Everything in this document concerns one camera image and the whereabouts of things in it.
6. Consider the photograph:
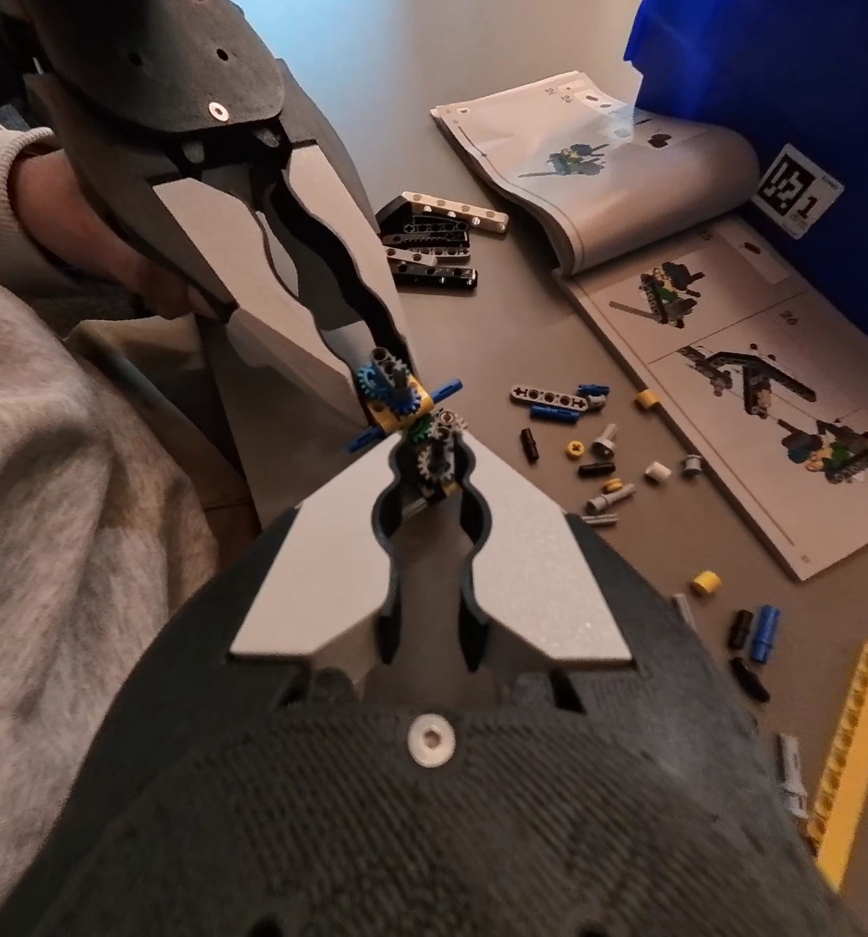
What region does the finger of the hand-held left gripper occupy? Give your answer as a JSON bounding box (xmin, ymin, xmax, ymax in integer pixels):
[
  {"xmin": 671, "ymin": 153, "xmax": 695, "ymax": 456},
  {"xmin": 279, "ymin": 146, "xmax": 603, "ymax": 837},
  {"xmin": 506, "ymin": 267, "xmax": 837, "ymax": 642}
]
[
  {"xmin": 267, "ymin": 143, "xmax": 415, "ymax": 383},
  {"xmin": 150, "ymin": 163, "xmax": 371, "ymax": 434}
]

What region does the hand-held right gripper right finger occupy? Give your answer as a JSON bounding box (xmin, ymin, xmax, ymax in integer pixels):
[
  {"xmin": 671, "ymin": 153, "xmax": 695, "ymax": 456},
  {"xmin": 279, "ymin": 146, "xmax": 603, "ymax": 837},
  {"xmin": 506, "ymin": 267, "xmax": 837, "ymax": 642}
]
[{"xmin": 452, "ymin": 435, "xmax": 634, "ymax": 673}]

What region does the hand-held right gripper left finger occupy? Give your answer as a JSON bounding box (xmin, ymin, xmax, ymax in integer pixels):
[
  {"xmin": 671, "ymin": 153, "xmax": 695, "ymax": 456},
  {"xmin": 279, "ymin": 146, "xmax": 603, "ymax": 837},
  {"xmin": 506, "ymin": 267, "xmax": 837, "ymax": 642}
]
[{"xmin": 229, "ymin": 438, "xmax": 407, "ymax": 687}]

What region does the lego gear assembly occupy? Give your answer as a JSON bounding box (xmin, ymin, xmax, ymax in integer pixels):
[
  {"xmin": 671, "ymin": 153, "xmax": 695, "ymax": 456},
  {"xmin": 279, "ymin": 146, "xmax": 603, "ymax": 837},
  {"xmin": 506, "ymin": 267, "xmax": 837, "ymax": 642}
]
[{"xmin": 344, "ymin": 346, "xmax": 473, "ymax": 508}]

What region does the person's left forearm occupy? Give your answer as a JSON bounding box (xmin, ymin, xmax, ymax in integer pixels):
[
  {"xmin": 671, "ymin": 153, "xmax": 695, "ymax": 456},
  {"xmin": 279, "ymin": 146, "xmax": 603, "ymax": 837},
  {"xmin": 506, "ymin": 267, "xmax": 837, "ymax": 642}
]
[{"xmin": 0, "ymin": 102, "xmax": 65, "ymax": 294}]

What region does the black curved lego liftarm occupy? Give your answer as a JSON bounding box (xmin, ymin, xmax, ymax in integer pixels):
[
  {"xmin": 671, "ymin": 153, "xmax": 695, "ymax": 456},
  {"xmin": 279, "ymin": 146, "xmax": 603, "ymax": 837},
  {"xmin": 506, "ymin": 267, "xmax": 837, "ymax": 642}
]
[{"xmin": 374, "ymin": 193, "xmax": 473, "ymax": 247}]

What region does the short white lego beam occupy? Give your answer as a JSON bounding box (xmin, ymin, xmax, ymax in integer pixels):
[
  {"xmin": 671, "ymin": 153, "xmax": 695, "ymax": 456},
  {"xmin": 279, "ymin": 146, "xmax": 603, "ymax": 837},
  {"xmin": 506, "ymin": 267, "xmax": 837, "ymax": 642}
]
[{"xmin": 382, "ymin": 244, "xmax": 473, "ymax": 266}]

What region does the long grey lego pin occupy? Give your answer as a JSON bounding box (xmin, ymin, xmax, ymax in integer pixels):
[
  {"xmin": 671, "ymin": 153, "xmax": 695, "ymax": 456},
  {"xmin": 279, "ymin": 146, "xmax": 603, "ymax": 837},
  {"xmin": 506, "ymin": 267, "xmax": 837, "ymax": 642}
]
[{"xmin": 585, "ymin": 482, "xmax": 637, "ymax": 515}]

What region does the black lego beam with holes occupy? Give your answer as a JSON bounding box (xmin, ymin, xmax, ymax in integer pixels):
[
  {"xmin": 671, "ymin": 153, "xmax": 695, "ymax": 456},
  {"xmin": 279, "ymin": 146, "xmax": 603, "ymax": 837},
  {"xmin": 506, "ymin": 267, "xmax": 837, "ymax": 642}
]
[{"xmin": 389, "ymin": 263, "xmax": 480, "ymax": 293}]

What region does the long white lego beam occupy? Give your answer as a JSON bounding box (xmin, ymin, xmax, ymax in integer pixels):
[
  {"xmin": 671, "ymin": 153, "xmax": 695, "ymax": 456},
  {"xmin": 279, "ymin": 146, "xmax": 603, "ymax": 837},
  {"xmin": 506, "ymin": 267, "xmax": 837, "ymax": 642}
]
[{"xmin": 400, "ymin": 191, "xmax": 511, "ymax": 234}]

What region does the thin grey lego liftarm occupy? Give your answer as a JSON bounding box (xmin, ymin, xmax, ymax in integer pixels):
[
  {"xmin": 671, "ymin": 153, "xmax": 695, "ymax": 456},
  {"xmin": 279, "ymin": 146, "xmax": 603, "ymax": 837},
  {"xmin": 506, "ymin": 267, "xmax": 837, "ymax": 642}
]
[{"xmin": 509, "ymin": 384, "xmax": 590, "ymax": 411}]

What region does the long blue lego pin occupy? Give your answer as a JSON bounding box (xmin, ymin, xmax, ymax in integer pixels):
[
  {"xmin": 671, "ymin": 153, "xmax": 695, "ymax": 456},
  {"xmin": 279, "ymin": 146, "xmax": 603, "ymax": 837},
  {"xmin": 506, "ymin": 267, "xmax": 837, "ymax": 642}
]
[{"xmin": 749, "ymin": 604, "xmax": 782, "ymax": 666}]

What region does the light grey lego pin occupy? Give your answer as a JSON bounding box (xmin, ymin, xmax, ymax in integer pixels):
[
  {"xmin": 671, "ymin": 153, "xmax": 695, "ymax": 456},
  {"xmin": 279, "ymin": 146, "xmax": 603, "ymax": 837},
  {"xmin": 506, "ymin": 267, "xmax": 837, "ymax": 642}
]
[{"xmin": 775, "ymin": 733, "xmax": 811, "ymax": 822}]

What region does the lego instruction booklet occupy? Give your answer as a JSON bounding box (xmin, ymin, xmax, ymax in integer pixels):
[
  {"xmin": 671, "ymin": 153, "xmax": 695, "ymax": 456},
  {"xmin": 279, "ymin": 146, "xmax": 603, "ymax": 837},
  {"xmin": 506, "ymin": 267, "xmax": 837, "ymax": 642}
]
[{"xmin": 431, "ymin": 70, "xmax": 868, "ymax": 584}]

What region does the long yellow lego beam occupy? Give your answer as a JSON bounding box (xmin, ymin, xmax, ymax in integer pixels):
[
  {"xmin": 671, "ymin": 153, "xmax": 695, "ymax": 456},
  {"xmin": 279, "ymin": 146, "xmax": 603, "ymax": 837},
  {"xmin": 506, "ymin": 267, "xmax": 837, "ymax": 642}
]
[{"xmin": 806, "ymin": 636, "xmax": 868, "ymax": 892}]

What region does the person's left hand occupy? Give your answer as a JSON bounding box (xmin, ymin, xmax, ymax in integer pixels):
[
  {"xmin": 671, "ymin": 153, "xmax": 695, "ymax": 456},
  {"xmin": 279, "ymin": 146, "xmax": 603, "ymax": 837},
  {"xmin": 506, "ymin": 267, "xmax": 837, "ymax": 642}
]
[{"xmin": 15, "ymin": 148, "xmax": 224, "ymax": 325}]

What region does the person's grey sweatshirt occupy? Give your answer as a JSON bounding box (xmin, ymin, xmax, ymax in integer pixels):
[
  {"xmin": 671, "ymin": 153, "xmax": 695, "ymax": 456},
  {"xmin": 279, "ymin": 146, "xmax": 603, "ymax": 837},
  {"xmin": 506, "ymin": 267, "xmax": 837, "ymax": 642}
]
[{"xmin": 0, "ymin": 269, "xmax": 224, "ymax": 937}]

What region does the blue storage bin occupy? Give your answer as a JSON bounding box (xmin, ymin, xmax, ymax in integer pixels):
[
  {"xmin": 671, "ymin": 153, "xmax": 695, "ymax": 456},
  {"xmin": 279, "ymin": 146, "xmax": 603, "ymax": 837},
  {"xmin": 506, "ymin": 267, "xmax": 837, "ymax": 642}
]
[{"xmin": 623, "ymin": 0, "xmax": 868, "ymax": 361}]

